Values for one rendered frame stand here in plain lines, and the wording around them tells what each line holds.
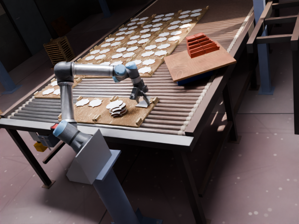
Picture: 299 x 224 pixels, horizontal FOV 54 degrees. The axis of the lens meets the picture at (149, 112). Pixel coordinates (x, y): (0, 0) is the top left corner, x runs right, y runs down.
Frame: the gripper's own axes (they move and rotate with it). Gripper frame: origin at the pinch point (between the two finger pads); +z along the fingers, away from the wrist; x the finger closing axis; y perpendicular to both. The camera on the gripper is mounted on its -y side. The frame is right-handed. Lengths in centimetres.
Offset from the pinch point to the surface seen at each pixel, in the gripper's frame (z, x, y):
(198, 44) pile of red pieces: -18, -22, 64
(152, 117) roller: 2.6, -14.1, -10.2
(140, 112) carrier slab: 0.6, -2.7, -8.7
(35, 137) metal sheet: 16, 101, -45
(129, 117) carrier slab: 0.5, 2.7, -15.8
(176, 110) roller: 2.8, -28.6, 1.2
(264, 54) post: 46, -45, 164
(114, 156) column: 7, -6, -50
